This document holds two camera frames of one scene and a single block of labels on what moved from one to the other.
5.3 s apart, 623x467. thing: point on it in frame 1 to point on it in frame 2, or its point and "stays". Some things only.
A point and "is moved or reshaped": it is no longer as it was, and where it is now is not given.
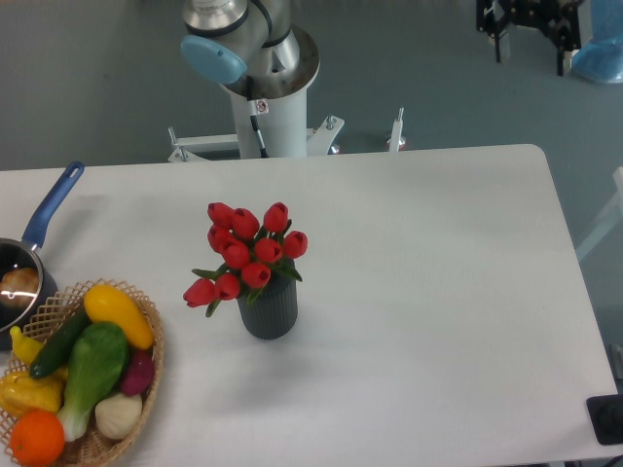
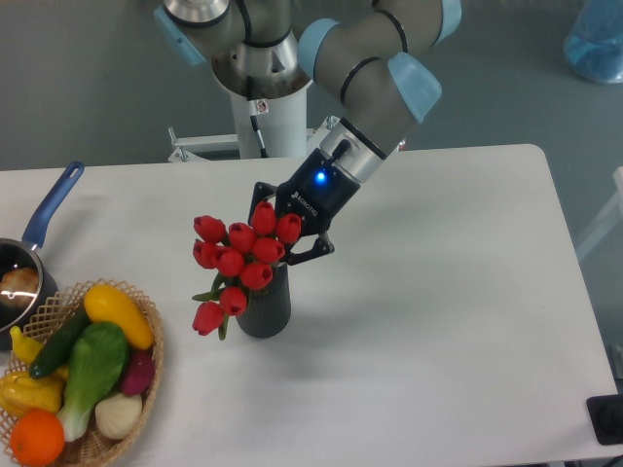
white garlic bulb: (118, 415) stays
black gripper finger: (565, 32) to (322, 246)
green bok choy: (98, 353) stays
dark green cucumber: (60, 343) stays
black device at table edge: (605, 413) stays
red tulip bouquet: (248, 251) is moved or reshaped
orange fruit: (37, 438) stays
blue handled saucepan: (27, 279) stays
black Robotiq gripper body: (507, 14) to (316, 192)
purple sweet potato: (138, 373) stays
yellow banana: (24, 346) stays
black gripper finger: (492, 17) to (263, 191)
